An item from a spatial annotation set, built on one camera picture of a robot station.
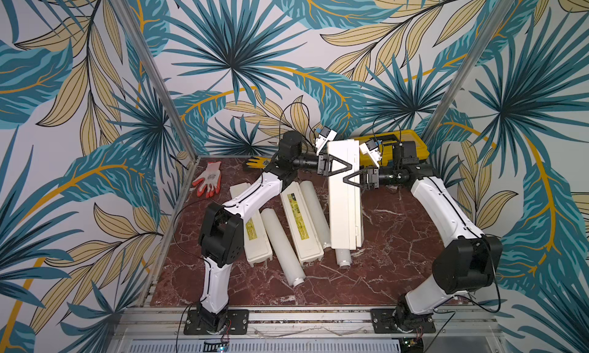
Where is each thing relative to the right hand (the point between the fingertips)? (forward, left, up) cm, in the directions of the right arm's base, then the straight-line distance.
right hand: (344, 180), depth 73 cm
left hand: (+1, -1, +4) cm, 4 cm away
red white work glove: (+22, +54, -27) cm, 64 cm away
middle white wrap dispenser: (-5, +13, -21) cm, 25 cm away
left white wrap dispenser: (-11, +30, -22) cm, 38 cm away
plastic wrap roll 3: (-15, -2, -26) cm, 31 cm away
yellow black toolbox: (+34, -27, -14) cm, 46 cm away
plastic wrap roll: (-20, +17, -25) cm, 36 cm away
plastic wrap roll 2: (+2, +7, -23) cm, 25 cm away
